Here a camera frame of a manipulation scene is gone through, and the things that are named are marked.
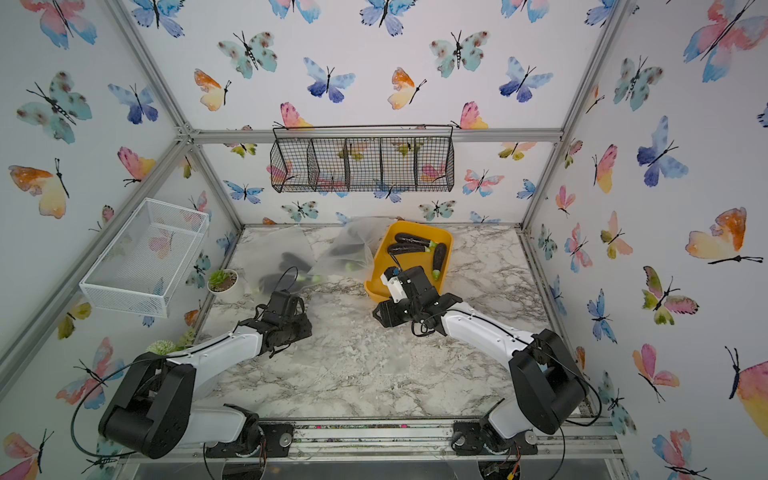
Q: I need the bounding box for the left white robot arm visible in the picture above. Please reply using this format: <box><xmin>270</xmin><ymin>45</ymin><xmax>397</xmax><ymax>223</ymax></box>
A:
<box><xmin>86</xmin><ymin>290</ymin><xmax>312</xmax><ymax>465</ymax></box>

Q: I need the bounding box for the eggplant at tray back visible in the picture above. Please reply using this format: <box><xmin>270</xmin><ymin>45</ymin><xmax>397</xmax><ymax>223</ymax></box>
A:
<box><xmin>395</xmin><ymin>232</ymin><xmax>436</xmax><ymax>249</ymax></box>

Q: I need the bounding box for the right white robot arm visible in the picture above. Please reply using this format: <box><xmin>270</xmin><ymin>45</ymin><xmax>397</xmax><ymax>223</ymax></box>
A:
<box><xmin>373</xmin><ymin>266</ymin><xmax>589</xmax><ymax>443</ymax></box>

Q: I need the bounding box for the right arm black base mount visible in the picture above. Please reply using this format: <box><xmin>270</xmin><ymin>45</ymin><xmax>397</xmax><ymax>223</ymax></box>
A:
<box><xmin>450</xmin><ymin>419</ymin><xmax>538</xmax><ymax>457</ymax></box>

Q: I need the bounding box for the dark purple eggplant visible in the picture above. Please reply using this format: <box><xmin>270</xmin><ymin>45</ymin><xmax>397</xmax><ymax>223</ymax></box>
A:
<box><xmin>258</xmin><ymin>253</ymin><xmax>324</xmax><ymax>294</ymax></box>

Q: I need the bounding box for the clear zip-top bag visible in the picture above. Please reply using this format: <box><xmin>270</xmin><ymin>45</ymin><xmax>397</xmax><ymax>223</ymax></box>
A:
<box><xmin>239</xmin><ymin>227</ymin><xmax>325</xmax><ymax>296</ymax></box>
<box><xmin>310</xmin><ymin>217</ymin><xmax>394</xmax><ymax>281</ymax></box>

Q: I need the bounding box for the black wire wall basket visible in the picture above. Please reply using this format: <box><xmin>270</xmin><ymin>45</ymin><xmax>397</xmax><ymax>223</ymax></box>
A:
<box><xmin>268</xmin><ymin>124</ymin><xmax>455</xmax><ymax>194</ymax></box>

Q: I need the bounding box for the white mesh wall basket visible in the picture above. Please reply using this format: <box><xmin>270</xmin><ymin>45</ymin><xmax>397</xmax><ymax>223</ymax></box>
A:
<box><xmin>79</xmin><ymin>198</ymin><xmax>210</xmax><ymax>318</ymax></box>

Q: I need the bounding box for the potted orange flower plant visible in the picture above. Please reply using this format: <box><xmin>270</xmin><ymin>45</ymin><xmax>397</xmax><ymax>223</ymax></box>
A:
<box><xmin>146</xmin><ymin>328</ymin><xmax>196</xmax><ymax>356</ymax></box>

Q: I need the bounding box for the eggplant in tray middle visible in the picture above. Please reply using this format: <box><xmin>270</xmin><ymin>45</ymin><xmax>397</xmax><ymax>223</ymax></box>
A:
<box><xmin>431</xmin><ymin>243</ymin><xmax>448</xmax><ymax>281</ymax></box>

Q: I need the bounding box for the small white potted succulent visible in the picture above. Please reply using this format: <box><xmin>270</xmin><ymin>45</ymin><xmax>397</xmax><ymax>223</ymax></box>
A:
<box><xmin>207</xmin><ymin>269</ymin><xmax>243</xmax><ymax>303</ymax></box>

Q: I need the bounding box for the aluminium front rail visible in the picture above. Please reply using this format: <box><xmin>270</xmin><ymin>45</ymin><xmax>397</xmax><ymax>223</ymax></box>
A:
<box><xmin>119</xmin><ymin>418</ymin><xmax>625</xmax><ymax>464</ymax></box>

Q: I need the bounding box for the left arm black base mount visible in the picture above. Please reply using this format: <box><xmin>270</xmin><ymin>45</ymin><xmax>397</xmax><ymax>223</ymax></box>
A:
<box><xmin>203</xmin><ymin>404</ymin><xmax>295</xmax><ymax>462</ymax></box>

